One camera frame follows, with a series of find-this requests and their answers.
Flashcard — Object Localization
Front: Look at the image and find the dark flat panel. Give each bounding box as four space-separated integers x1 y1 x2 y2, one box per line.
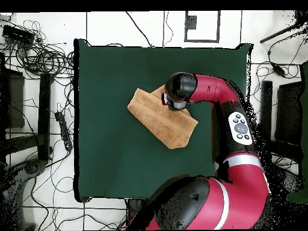
274 81 304 145
0 68 25 129

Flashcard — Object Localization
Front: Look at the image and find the grey square floor frame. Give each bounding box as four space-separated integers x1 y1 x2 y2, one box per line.
184 10 221 43

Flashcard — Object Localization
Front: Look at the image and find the black rod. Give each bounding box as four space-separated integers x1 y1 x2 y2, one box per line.
259 21 308 44

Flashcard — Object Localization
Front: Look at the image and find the long black cable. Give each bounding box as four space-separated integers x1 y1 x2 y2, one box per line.
125 11 154 48

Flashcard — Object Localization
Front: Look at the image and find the black horizontal beam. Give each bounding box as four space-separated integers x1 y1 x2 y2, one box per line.
0 134 40 155
264 138 301 161

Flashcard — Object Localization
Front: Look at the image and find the tan terry towel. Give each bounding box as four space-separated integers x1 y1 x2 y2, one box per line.
126 84 199 150

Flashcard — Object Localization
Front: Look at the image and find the black power strip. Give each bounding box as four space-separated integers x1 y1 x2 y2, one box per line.
54 111 73 152

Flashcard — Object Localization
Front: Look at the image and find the dark green table cloth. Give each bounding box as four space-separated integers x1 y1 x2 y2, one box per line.
73 38 254 203

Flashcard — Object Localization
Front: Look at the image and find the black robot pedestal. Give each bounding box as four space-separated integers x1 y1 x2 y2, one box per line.
126 198 146 218

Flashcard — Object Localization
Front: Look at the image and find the black cable with inline adapter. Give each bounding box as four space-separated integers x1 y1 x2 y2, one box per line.
267 31 301 79

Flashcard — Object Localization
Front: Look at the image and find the dark curved stand base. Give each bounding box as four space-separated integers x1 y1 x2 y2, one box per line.
271 165 304 193
0 158 48 230

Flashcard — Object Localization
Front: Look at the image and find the black adapter box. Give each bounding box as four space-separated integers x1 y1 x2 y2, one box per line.
2 24 35 45

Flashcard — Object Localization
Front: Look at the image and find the black cable tangle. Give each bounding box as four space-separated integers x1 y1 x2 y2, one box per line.
0 19 75 80

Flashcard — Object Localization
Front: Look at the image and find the black upright post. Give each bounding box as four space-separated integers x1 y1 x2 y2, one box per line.
37 73 52 161
258 80 273 165

